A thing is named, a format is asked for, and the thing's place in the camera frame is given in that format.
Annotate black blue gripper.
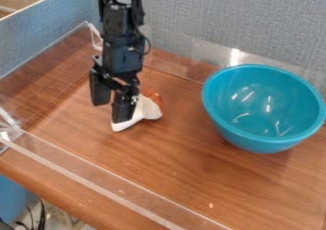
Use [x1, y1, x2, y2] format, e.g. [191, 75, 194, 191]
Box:
[90, 0, 150, 123]

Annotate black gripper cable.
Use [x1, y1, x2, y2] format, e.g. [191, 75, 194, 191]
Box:
[134, 32, 153, 56]

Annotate clear acrylic barrier frame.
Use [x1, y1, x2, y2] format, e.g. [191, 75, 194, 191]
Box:
[0, 26, 326, 230]

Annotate black cables under table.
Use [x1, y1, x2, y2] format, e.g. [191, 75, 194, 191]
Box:
[0, 199, 48, 230]

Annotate white brown toy mushroom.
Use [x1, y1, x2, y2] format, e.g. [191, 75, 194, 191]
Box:
[111, 93, 163, 132]

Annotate blue plastic bowl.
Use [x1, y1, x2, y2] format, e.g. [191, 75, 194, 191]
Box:
[202, 64, 326, 154]

